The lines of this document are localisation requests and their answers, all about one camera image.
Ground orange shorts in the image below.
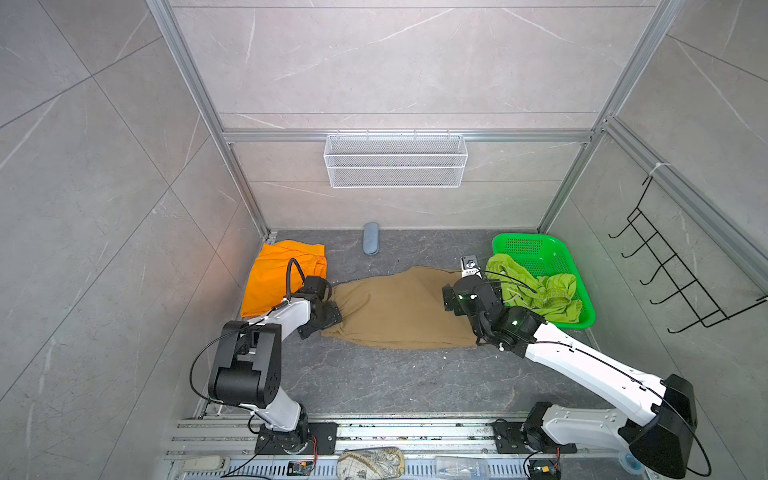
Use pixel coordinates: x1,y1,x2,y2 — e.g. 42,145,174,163
241,240,328,318

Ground khaki brown shorts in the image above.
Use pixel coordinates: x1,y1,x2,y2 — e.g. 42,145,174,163
321,267,476,350

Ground lime green shorts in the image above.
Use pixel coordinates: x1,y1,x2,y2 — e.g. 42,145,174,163
485,253,583,324

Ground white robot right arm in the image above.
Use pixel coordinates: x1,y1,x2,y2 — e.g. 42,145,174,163
442,256,700,479

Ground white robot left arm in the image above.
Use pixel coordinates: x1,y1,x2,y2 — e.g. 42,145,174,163
207,276,342,443

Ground green plastic basket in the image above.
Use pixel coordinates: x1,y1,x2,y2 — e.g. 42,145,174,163
491,233,596,329

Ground grey oval case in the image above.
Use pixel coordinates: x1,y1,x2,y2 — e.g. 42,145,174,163
362,222,380,256

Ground small circuit board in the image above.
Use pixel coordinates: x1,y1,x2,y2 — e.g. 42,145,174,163
285,460,316,477

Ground patterned pouch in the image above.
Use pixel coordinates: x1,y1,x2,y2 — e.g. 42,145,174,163
336,447,406,480

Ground white power adapter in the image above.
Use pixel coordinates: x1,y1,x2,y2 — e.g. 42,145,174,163
180,455,230,472

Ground blue tape roll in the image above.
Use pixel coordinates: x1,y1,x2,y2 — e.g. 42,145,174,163
618,452,645,476

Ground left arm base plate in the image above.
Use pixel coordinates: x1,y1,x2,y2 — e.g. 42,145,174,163
255,422,338,455

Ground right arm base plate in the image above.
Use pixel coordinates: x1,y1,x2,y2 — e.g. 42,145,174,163
490,419,577,454

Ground white wire mesh basket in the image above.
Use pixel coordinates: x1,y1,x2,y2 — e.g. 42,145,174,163
323,133,469,189

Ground black wire hook rack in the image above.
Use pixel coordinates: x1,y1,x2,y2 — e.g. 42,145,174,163
608,175,767,335

